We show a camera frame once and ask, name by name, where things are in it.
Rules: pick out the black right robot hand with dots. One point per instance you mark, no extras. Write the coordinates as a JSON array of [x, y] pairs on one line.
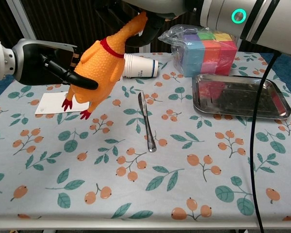
[[150, 26]]

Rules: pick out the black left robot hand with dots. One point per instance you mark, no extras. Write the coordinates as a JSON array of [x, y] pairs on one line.
[[36, 65]]

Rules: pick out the orange rubber chicken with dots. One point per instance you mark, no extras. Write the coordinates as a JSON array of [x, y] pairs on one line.
[[99, 68]]

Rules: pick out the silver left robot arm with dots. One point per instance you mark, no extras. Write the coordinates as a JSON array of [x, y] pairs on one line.
[[0, 60]]

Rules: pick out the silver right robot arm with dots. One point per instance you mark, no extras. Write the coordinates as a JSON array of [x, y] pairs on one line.
[[257, 19]]

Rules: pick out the stainless steel tray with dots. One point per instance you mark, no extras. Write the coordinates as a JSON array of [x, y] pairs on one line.
[[240, 97]]

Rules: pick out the clear plastic bag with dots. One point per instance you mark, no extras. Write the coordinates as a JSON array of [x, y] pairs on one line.
[[174, 36]]

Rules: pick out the stack of white paper cups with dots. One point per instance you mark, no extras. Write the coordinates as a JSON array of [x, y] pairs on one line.
[[141, 66]]

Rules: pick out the white paper card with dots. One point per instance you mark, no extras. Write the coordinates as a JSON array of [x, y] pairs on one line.
[[51, 104]]

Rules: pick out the colourful foam block pack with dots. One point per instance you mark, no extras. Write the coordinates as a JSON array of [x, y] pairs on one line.
[[208, 55]]

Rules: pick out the metal table knife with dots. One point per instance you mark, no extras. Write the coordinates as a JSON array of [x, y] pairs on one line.
[[145, 116]]

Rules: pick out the floral printed tablecloth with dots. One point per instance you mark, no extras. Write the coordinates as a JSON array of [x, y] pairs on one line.
[[111, 174]]

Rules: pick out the upright aluminium frame post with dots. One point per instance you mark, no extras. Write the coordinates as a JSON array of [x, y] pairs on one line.
[[144, 49]]

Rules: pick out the slanted aluminium frame post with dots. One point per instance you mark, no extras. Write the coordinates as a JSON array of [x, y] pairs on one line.
[[21, 21]]

